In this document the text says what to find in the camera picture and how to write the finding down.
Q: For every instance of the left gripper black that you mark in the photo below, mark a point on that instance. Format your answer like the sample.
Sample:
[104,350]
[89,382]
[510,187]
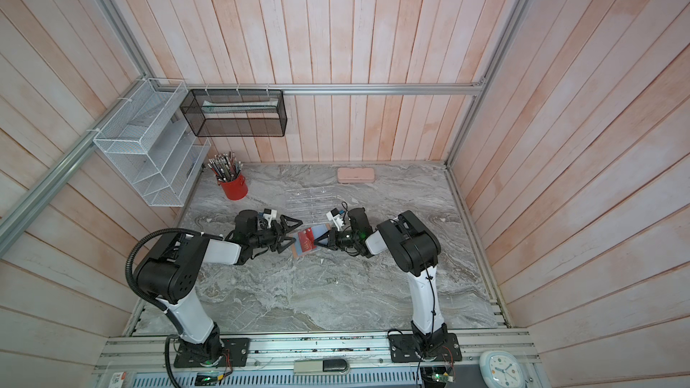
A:
[279,234]

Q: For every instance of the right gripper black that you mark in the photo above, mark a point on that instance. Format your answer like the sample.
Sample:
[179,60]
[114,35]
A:
[333,240]

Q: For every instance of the red credit card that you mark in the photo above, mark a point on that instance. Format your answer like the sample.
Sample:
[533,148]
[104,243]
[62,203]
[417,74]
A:
[305,241]

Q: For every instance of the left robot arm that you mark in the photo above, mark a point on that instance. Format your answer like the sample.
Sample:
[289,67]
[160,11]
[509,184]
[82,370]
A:
[163,267]

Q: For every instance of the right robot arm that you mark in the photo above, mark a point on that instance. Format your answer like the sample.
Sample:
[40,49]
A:
[415,250]

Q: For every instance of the clear acrylic organizer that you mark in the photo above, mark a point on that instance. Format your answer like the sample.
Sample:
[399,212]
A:
[311,205]

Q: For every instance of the red pen cup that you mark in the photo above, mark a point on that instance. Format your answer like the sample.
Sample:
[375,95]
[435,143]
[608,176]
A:
[235,190]

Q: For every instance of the grey black handheld device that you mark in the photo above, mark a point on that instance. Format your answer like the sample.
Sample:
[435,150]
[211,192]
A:
[321,367]

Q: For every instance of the white analog clock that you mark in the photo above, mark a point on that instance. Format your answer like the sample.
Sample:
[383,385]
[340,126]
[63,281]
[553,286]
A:
[501,369]

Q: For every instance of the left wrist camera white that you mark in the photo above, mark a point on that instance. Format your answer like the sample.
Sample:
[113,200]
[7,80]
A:
[269,215]

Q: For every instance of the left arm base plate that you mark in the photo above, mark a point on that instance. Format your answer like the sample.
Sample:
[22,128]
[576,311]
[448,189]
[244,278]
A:
[213,353]

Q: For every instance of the black mesh wall basket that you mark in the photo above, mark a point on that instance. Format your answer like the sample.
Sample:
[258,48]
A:
[235,113]

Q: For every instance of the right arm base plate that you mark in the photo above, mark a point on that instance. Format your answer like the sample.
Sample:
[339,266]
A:
[411,348]

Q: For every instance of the white wire mesh shelf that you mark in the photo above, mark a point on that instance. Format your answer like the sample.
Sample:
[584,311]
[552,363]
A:
[152,145]

